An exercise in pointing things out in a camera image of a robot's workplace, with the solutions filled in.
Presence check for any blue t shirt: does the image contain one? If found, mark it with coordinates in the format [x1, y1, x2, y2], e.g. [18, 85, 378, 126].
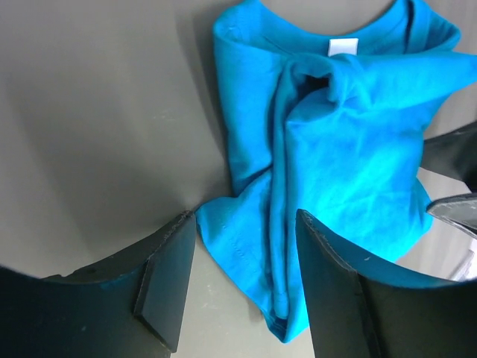
[196, 1, 476, 343]

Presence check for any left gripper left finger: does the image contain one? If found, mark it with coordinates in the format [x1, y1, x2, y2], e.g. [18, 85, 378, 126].
[1, 211, 196, 357]

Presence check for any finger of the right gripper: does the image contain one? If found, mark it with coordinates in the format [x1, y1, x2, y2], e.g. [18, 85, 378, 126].
[426, 193, 477, 237]
[420, 125, 477, 192]

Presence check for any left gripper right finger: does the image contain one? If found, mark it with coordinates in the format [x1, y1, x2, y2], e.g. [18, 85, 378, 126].
[296, 210, 476, 357]

